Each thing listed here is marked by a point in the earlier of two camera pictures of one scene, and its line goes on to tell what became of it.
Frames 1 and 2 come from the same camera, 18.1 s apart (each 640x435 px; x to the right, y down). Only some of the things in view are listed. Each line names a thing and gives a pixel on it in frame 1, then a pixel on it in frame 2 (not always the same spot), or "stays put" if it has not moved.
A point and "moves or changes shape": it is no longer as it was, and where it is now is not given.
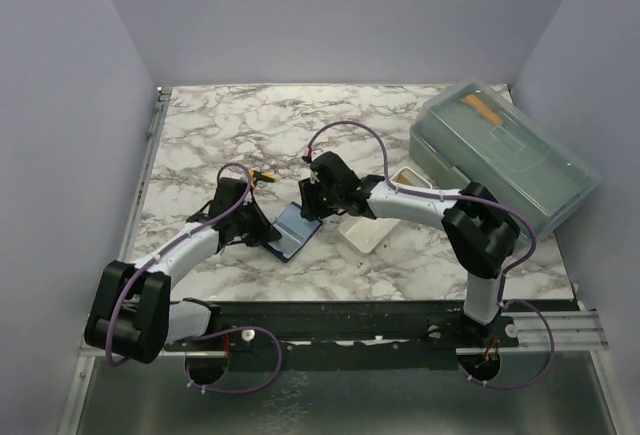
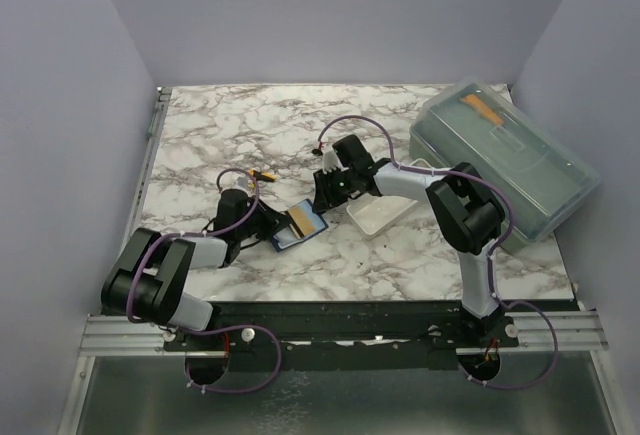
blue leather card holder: (295, 231) moves or changes shape
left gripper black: (265, 232) to (274, 221)
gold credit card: (401, 178) moves or changes shape
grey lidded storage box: (476, 133) stays put
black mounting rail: (342, 334) stays put
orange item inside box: (479, 107) stays put
